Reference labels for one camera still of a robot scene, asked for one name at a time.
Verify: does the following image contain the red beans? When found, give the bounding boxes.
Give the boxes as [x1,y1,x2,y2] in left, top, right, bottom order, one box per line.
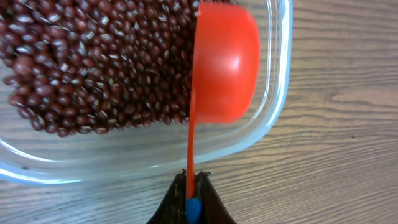
[1,0,200,137]

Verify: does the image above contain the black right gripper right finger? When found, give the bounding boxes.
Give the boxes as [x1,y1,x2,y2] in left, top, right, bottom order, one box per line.
[196,172,236,224]

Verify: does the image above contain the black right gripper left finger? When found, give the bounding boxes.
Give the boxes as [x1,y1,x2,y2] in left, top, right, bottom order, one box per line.
[147,170,187,224]

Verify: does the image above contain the clear plastic container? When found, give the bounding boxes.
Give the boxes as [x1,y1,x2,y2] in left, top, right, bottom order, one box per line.
[1,0,293,185]

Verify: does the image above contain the red measuring scoop blue handle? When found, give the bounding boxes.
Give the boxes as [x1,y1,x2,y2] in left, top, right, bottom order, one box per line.
[185,2,260,223]

